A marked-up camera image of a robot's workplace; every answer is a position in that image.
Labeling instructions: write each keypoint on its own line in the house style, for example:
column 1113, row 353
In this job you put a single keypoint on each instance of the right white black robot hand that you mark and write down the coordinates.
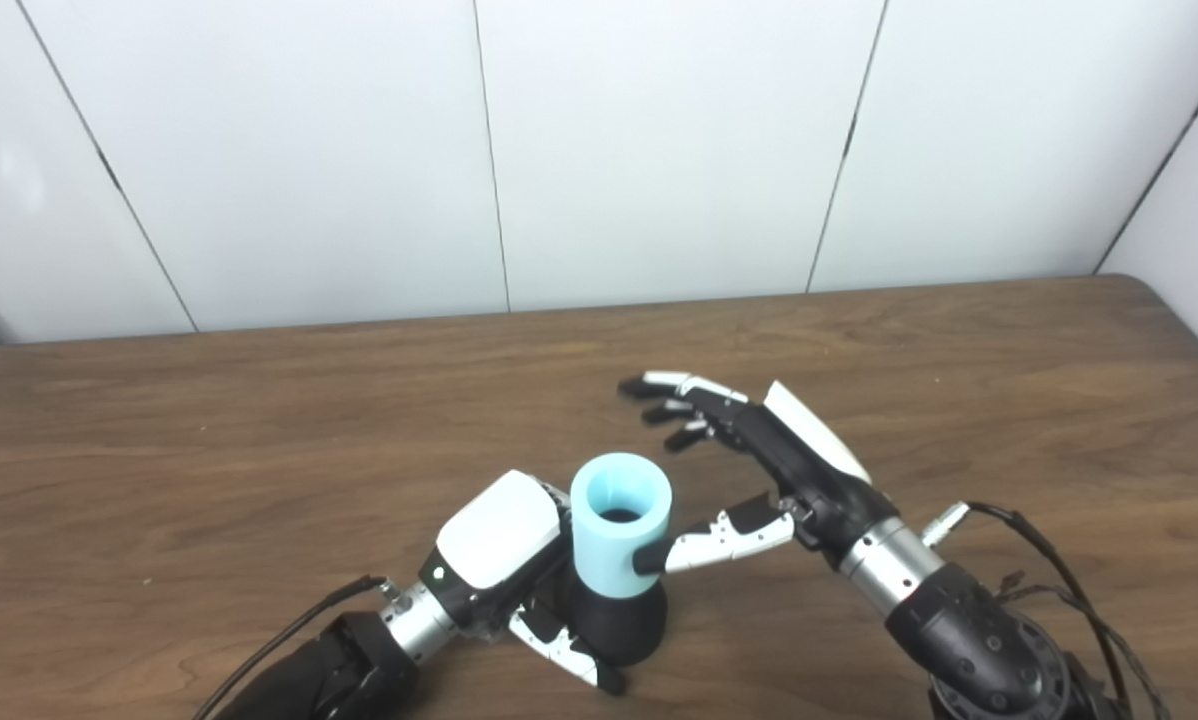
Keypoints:
column 809, row 470

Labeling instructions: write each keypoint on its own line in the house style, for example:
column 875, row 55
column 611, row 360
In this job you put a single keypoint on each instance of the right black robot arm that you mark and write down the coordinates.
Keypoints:
column 969, row 630

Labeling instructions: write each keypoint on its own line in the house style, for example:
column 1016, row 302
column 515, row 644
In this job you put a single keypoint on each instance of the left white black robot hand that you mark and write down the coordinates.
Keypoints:
column 499, row 525

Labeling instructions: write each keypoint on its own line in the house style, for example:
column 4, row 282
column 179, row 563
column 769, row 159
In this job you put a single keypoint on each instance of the black funnel-shaped nozzle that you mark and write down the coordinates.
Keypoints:
column 624, row 625

